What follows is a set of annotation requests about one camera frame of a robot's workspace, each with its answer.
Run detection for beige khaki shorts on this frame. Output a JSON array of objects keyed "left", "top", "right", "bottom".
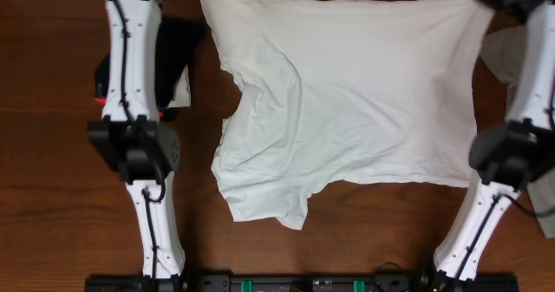
[{"left": 480, "top": 25, "right": 554, "bottom": 212}]

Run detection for white t-shirt black logo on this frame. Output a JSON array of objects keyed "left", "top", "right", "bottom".
[{"left": 200, "top": 0, "right": 493, "bottom": 230}]

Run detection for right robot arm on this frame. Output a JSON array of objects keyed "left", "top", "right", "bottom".
[{"left": 421, "top": 0, "right": 554, "bottom": 291}]

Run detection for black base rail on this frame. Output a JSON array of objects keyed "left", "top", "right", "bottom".
[{"left": 84, "top": 272, "right": 519, "bottom": 292}]

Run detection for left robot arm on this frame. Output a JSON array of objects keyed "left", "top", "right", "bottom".
[{"left": 88, "top": 0, "right": 206, "bottom": 285}]

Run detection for white folded garment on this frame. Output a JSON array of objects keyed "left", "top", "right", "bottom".
[{"left": 168, "top": 66, "right": 191, "bottom": 108}]

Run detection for black folded garment red trim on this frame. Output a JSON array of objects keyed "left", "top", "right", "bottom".
[{"left": 95, "top": 17, "right": 206, "bottom": 126}]

